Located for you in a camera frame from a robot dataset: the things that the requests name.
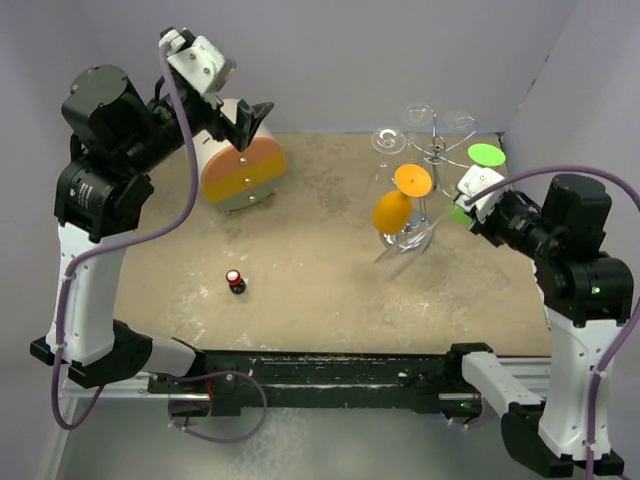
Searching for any short clear wine glass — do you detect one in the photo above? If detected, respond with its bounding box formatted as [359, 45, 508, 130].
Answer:
[401, 102, 436, 141]

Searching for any small red-capped bottle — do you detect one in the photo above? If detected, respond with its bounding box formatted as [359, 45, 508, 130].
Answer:
[225, 269, 247, 295]

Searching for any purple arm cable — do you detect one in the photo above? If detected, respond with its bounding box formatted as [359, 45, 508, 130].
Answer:
[52, 42, 271, 443]
[442, 167, 640, 480]

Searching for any tall clear champagne flute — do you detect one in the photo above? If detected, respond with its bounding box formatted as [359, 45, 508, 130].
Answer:
[373, 200, 459, 282]

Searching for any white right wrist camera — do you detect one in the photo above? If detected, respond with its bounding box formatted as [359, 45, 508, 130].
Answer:
[454, 165, 506, 224]

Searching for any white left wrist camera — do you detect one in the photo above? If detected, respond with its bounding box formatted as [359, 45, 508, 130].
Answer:
[159, 28, 236, 104]

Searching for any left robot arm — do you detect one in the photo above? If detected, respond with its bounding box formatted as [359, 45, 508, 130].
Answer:
[29, 65, 272, 392]

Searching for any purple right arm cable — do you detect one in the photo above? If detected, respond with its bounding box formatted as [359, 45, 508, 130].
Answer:
[442, 167, 640, 480]

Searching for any green plastic wine glass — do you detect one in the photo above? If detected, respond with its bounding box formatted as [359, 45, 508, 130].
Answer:
[451, 143, 506, 227]

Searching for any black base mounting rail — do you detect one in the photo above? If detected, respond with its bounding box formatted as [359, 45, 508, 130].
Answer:
[148, 343, 491, 416]

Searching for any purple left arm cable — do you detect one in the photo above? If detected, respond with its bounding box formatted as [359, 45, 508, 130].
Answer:
[52, 42, 271, 443]

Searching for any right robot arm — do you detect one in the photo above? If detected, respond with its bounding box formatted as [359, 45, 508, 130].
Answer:
[444, 166, 639, 478]

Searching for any yellow plastic wine glass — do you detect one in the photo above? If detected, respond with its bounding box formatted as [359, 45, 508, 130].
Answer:
[371, 163, 433, 235]

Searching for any chrome wine glass rack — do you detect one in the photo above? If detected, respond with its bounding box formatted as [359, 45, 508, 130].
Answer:
[377, 107, 481, 259]

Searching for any clear stemmed wine glass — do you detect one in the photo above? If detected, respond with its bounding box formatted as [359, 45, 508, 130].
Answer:
[371, 127, 406, 186]

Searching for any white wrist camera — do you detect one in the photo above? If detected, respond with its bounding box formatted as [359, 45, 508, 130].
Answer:
[454, 165, 506, 224]
[159, 28, 236, 104]

